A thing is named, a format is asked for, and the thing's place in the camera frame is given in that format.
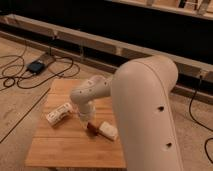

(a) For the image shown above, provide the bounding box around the wooden table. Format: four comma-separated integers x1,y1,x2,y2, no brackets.
25,79,126,169

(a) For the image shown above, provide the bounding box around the white sponge block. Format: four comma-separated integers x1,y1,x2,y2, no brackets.
99,121,118,141

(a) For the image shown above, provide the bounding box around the white plastic bottle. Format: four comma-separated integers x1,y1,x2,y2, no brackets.
46,103,73,126

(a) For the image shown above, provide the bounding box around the black floor cable left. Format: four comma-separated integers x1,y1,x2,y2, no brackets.
0,39,81,90

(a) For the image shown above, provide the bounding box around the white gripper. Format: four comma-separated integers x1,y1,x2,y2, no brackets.
78,102,96,122

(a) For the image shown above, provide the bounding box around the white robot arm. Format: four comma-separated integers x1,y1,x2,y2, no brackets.
70,55,184,171

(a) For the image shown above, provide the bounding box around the black cable right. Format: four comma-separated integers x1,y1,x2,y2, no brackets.
188,75,213,165

